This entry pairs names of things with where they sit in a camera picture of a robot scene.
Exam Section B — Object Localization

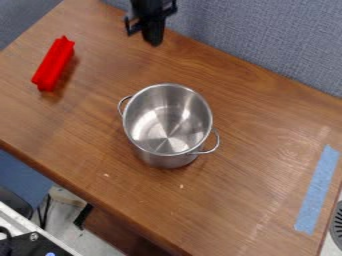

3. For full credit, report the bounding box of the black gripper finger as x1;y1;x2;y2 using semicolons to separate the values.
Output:
154;18;166;46
142;19;154;44

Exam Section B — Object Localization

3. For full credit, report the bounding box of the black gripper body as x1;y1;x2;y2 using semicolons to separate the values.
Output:
123;0;178;36

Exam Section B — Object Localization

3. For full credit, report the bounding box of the stainless steel pot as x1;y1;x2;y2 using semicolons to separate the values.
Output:
117;83;221;169

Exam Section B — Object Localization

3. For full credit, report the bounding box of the red rectangular block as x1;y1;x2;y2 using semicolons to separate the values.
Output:
31;36;75;91

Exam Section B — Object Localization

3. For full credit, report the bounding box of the black round chair base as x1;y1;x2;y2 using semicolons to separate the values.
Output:
0;186;34;219

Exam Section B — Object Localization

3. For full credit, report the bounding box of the blue tape strip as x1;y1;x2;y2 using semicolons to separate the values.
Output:
294;145;341;235

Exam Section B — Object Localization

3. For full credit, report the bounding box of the black device bottom left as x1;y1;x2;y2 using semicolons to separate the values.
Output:
0;226;74;256

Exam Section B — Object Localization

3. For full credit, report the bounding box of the dark fan grille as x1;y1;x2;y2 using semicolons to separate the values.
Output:
330;201;342;251

